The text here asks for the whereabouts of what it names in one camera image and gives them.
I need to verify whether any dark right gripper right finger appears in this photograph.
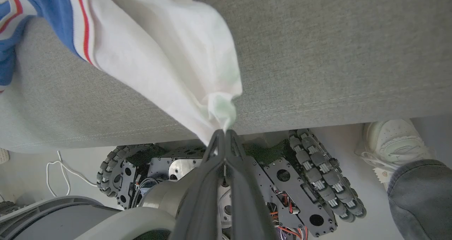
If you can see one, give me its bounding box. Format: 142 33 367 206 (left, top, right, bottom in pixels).
225 129 278 240

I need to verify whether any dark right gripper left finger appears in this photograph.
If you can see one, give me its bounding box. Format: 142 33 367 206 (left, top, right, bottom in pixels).
169 130 226 240

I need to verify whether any blue white red garment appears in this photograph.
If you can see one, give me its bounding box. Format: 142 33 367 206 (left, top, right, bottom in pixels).
0 0 243 146

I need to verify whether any large black roller wheel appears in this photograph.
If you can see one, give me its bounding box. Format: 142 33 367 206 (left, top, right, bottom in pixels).
287 128 367 223

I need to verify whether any small black roller wheel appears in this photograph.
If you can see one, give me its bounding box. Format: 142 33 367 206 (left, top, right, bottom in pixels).
97 145 139 199

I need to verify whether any white grey robot waist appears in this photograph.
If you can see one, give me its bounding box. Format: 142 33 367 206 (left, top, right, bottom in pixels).
0 178 200 240

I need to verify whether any grey fabric sofa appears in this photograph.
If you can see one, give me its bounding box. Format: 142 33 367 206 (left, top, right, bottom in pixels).
0 0 452 154

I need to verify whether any white sneaker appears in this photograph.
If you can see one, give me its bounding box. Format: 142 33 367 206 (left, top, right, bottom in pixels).
355 119 436 191

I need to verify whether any grey trouser leg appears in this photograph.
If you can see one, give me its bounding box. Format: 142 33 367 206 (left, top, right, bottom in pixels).
387 159 452 240

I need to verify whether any red orange wire bundle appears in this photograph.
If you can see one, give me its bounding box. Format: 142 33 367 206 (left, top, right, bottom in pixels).
270 189 308 240

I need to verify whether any thin white floor cable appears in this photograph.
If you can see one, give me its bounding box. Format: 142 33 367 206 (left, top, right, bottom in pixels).
46 150 99 197

